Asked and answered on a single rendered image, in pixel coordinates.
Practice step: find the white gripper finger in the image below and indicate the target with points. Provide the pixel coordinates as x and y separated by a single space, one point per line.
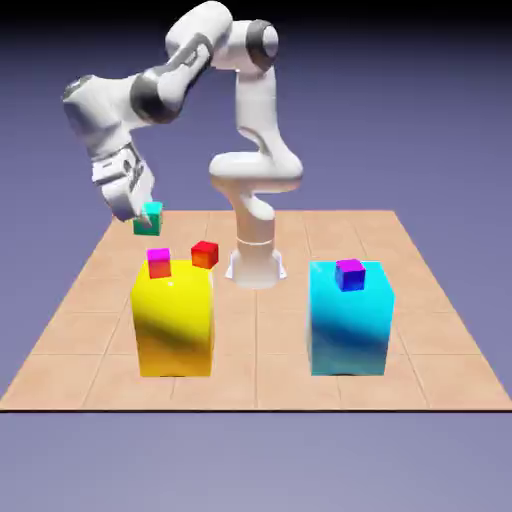
146 219

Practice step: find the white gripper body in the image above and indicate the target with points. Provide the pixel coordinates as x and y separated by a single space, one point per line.
127 191

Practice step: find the small green cube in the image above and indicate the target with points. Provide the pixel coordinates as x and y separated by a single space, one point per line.
152 212

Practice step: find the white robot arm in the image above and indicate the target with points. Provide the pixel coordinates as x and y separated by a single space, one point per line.
256 104

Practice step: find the small magenta cube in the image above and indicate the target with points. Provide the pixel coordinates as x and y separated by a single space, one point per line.
159 262

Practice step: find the small red cube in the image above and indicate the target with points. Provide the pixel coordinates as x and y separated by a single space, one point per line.
204 254

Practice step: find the small purple cube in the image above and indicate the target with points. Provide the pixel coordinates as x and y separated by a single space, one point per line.
350 275

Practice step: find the large yellow box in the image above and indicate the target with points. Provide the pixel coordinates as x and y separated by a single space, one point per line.
174 324

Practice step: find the large cyan box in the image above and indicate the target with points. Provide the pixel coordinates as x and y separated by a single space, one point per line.
349 324

